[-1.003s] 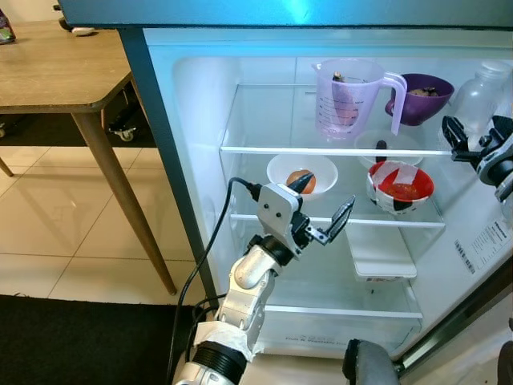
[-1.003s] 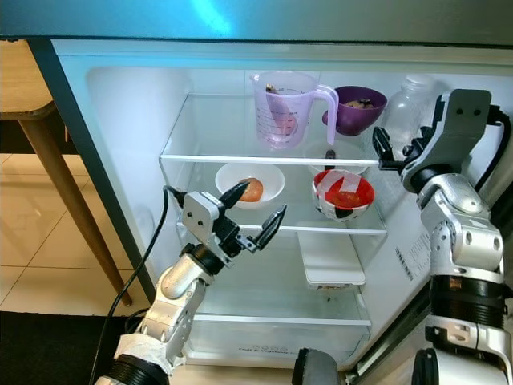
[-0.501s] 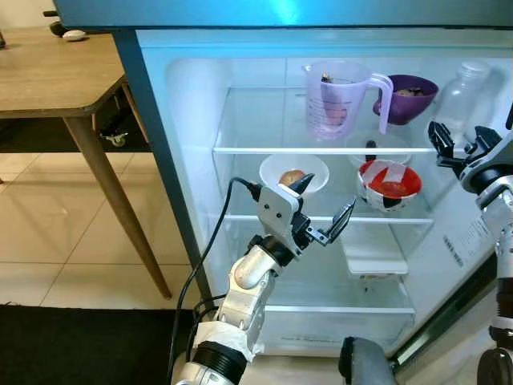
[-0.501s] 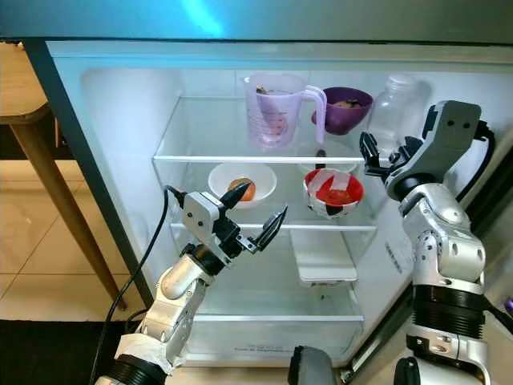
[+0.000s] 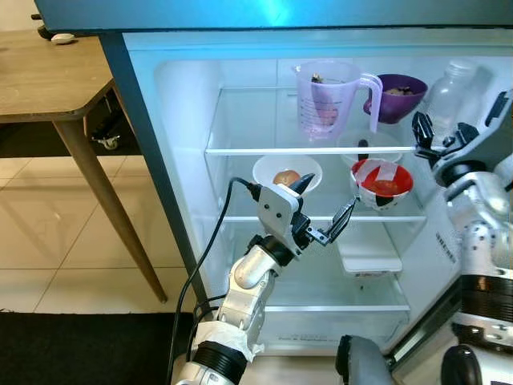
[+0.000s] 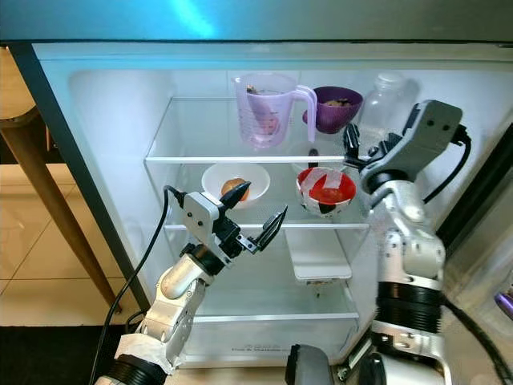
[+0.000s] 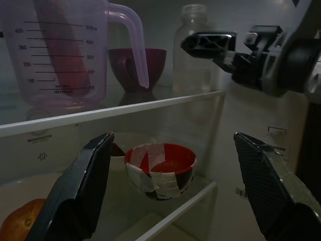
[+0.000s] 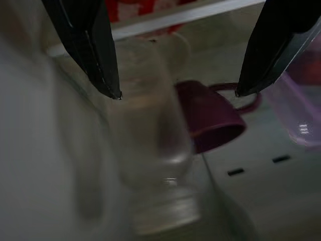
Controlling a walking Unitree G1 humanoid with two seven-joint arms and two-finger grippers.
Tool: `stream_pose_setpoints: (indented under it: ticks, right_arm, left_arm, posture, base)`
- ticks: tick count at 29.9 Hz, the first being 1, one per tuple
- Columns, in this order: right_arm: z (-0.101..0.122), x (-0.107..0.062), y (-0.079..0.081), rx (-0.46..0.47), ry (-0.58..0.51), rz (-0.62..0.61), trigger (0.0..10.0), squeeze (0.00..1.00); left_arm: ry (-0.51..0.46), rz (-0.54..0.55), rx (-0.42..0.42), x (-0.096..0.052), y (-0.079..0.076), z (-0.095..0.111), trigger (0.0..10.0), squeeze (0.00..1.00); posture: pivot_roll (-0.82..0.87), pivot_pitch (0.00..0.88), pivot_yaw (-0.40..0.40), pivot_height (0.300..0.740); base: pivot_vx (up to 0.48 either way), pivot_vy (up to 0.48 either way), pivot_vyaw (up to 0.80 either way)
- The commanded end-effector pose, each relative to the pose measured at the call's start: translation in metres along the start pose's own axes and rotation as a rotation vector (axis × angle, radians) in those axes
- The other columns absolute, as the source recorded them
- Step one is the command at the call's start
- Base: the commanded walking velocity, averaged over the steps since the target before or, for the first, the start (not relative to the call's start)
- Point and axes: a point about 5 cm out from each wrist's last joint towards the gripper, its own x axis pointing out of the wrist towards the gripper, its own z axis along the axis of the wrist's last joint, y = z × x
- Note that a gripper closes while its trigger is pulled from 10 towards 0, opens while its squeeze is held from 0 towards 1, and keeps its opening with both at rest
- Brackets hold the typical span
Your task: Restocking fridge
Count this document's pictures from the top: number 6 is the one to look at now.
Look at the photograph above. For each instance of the clear plastic bottle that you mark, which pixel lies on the clear plastic bottle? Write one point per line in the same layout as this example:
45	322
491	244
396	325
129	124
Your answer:
381	104

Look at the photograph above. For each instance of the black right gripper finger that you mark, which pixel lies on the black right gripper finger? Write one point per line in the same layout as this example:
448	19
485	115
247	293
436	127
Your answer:
351	143
387	144

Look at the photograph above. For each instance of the clear measuring jug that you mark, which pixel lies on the clear measuring jug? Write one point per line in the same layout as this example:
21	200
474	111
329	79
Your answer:
264	112

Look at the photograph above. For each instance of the silver right arm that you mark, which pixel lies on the silver right arm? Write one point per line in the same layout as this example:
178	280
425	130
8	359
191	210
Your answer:
409	241

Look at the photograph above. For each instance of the white fridge tray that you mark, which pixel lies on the white fridge tray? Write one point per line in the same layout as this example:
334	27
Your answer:
317	257

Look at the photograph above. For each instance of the purple bowl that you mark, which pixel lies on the purple bowl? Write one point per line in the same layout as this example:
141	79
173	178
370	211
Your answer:
333	112

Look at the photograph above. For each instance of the red bowl with white tape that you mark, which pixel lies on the red bowl with white tape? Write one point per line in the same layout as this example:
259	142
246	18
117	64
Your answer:
329	192

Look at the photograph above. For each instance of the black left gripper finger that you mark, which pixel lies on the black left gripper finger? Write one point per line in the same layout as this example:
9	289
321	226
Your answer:
271	231
236	197

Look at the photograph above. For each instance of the round orange-brown fruit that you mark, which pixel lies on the round orange-brown fruit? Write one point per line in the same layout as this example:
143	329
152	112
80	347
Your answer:
232	187

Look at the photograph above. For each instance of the grey fridge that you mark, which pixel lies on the grey fridge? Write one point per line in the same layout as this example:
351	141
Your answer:
208	16

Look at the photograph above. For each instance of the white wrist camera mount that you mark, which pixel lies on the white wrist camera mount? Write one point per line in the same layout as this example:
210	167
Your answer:
425	140
203	220

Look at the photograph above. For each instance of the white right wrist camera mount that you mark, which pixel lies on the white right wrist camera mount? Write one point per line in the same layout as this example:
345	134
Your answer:
425	140

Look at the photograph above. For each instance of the light wooden table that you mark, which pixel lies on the light wooden table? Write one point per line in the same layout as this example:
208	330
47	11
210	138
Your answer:
16	88

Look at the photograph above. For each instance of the purple wrapped stick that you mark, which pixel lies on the purple wrapped stick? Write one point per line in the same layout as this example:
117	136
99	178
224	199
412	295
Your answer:
505	305

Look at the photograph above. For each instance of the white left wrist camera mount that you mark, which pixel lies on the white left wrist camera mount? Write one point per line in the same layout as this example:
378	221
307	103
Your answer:
203	220

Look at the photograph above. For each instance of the glass fridge shelf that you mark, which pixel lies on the glass fridge shelf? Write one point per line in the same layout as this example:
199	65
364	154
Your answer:
272	317
321	227
184	159

